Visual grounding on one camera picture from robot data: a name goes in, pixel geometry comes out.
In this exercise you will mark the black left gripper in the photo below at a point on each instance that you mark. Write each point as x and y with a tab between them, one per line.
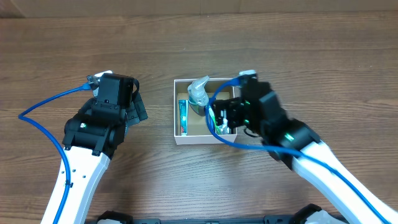
138	109

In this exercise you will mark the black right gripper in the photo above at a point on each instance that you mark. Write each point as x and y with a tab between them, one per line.
229	111

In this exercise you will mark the green white soap packet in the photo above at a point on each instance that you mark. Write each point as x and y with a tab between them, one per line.
223	129

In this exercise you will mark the clear pump sanitizer bottle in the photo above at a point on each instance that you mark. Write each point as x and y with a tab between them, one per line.
197	96

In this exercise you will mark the red green toothpaste tube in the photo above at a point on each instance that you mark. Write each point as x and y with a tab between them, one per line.
183	109

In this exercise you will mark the green white toothbrush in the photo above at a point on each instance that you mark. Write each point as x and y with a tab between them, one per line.
215	127

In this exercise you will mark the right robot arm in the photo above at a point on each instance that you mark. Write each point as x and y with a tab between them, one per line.
302	150

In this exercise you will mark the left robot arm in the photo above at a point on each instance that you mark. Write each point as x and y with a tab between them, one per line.
89	143

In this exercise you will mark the white cardboard box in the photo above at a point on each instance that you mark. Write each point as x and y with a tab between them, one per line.
197	131

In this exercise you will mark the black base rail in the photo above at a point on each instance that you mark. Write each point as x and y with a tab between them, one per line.
309	214

